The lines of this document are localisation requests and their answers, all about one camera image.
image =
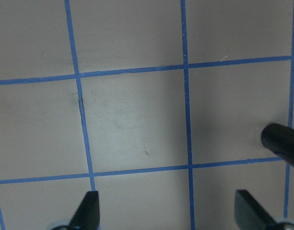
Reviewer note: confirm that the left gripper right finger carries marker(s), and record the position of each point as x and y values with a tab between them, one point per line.
249	213

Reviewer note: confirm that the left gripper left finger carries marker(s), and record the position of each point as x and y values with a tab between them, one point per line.
87	215

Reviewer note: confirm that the black wine bottle being moved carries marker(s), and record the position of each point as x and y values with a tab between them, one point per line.
279	139

